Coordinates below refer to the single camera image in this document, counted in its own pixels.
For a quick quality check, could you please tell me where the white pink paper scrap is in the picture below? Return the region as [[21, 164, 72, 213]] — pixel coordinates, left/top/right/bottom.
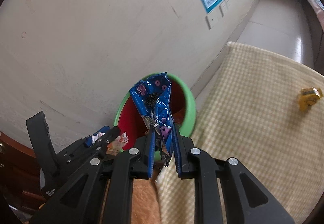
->
[[91, 132, 129, 156]]

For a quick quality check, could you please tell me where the blue foil snack wrapper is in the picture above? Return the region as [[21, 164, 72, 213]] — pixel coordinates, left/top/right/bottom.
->
[[129, 72, 175, 167]]

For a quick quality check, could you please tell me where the yellow brown snack wrapper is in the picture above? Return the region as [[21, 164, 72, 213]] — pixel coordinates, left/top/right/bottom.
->
[[298, 88, 323, 112]]

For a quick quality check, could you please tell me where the green red trash bin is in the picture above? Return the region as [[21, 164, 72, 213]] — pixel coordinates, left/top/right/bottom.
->
[[114, 72, 197, 151]]

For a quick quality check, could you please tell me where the orange plush towel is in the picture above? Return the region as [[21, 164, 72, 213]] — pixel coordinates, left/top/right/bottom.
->
[[131, 169, 161, 224]]

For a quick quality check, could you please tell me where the beige checkered table cloth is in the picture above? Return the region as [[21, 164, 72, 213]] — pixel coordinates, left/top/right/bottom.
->
[[155, 41, 324, 224]]

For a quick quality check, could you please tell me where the white wall switch plate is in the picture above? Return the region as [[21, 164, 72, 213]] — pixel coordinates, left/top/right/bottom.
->
[[206, 8, 222, 29]]

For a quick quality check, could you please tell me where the white wall socket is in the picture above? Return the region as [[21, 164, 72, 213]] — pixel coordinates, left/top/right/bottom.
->
[[219, 0, 228, 17]]

